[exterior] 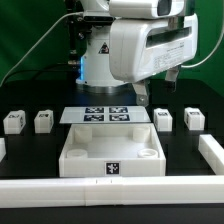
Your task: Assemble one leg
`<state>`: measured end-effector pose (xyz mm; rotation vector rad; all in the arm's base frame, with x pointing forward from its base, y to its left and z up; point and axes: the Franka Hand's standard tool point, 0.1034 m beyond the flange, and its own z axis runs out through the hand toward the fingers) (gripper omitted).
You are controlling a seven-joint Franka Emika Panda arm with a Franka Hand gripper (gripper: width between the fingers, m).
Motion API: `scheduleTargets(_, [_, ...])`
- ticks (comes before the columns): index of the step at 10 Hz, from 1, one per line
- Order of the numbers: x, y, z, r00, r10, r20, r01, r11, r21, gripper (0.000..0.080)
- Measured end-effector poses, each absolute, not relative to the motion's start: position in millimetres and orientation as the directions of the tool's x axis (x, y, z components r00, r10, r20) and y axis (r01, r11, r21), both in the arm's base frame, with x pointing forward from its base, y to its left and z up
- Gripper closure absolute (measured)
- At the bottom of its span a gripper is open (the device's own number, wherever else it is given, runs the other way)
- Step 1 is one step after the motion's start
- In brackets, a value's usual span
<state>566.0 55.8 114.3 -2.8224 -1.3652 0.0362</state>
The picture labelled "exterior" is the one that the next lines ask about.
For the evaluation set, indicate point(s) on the white square tabletop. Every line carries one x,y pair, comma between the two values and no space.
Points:
112,150

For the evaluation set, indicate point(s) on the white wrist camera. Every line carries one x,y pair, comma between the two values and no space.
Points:
145,9

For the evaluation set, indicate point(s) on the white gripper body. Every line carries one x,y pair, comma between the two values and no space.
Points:
139,49

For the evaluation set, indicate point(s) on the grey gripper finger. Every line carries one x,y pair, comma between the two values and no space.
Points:
142,92
171,77

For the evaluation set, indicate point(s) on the white right obstacle bar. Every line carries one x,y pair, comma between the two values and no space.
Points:
212,152

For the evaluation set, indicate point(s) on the white marker plate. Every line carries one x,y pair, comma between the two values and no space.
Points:
104,114

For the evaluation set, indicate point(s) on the white obstacle bar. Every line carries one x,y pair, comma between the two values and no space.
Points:
2,149
111,191
212,152

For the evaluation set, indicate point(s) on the white left obstacle bar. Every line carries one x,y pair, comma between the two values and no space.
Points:
2,149

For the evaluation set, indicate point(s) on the white front obstacle bar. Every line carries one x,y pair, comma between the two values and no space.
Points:
111,191

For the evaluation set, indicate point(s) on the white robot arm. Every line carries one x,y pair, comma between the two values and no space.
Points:
95,68

